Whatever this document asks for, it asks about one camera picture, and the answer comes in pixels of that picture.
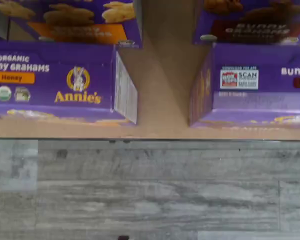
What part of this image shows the purple box brown patch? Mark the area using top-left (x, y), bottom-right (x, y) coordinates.
top-left (193, 0), bottom-right (300, 46)
top-left (188, 41), bottom-right (300, 130)

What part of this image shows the purple box orange honey patch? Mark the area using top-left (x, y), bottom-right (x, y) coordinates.
top-left (0, 0), bottom-right (144, 49)
top-left (0, 40), bottom-right (139, 125)

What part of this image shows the brown shelf board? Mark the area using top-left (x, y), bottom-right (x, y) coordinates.
top-left (0, 0), bottom-right (300, 140)

